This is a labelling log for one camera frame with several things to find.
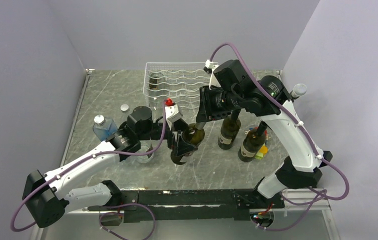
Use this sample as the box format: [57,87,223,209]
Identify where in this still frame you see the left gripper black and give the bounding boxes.
[138,118,198,156]

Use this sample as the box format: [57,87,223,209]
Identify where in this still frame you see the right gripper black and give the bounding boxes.
[196,83,244,122]

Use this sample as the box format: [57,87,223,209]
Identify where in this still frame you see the dark wine bottle front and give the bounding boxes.
[170,122,206,165]

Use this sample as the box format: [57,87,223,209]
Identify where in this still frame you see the dark wine bottle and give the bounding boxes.
[238,121,268,163]
[217,109,241,150]
[170,122,206,165]

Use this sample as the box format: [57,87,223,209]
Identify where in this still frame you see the clear glass bottle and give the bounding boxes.
[148,72,165,100]

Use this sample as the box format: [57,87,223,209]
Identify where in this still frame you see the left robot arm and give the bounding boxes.
[23,104,197,228]

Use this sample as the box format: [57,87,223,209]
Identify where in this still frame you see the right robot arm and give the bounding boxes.
[196,59,327,208]

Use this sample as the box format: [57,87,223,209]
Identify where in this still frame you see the clear bottle silver cap front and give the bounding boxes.
[135,139,154,165]

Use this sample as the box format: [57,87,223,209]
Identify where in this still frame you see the clear bottle silver cap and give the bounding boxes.
[120,104,130,113]
[135,139,154,165]

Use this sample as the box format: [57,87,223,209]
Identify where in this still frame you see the dark wine bottle rear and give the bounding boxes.
[217,109,241,150]

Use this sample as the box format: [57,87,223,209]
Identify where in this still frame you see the dark wine bottle right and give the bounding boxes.
[238,121,268,163]

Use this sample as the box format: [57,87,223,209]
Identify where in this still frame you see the clear bottle silver cap rear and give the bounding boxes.
[120,104,130,113]

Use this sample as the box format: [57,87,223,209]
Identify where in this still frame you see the blue square glass bottle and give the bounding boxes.
[93,114,118,142]

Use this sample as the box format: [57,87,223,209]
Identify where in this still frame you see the microphone on black stand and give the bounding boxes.
[290,83,307,100]

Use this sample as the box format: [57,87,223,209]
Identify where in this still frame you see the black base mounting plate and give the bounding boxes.
[88,188,285,223]

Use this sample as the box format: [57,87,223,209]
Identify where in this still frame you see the colourful small blocks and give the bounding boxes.
[244,126,268,161]

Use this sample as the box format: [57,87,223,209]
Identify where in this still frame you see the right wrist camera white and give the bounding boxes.
[204,59,220,90]

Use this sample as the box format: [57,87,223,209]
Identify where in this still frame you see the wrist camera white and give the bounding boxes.
[165,98,183,124]
[204,59,220,90]

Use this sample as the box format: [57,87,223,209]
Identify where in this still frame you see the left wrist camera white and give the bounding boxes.
[165,98,183,124]

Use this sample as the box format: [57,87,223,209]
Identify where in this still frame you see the white wire wine rack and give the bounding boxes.
[143,62,210,110]

